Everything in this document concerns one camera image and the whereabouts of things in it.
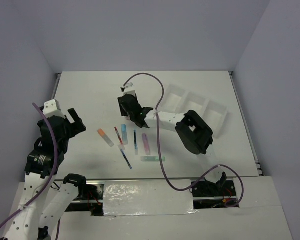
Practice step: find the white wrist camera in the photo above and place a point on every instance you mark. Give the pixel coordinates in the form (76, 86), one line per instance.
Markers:
(128, 89)
(52, 108)

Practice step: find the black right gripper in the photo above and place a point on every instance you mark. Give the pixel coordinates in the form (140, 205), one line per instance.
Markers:
(123, 110)

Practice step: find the purple highlighter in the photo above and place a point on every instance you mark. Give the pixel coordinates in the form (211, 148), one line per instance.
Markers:
(146, 144)

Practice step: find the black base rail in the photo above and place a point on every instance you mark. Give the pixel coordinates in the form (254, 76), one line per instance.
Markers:
(91, 201)

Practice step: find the blue highlighter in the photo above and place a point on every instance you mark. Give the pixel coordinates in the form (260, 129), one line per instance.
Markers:
(124, 134)

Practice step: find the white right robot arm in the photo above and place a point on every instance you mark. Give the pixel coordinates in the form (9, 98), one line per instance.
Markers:
(194, 133)

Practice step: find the blue pen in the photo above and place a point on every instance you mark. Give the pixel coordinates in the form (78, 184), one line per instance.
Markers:
(124, 156)

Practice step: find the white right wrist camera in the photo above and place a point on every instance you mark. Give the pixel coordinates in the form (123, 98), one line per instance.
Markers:
(128, 89)

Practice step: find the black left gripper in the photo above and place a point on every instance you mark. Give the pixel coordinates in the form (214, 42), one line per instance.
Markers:
(78, 120)

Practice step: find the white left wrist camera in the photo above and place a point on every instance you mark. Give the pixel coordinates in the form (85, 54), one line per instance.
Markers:
(52, 108)

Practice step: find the silver foil tape sheet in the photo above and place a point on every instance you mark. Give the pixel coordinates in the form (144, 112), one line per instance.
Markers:
(145, 198)

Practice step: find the orange highlighter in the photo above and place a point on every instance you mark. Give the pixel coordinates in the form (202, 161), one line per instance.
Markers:
(105, 137)

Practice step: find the green highlighter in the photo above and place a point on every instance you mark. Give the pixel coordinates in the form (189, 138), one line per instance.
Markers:
(149, 158)

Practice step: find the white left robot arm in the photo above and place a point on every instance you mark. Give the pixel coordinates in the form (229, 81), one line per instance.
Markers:
(35, 219)

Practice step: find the red pen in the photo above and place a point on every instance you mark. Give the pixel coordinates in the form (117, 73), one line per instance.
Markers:
(118, 135)

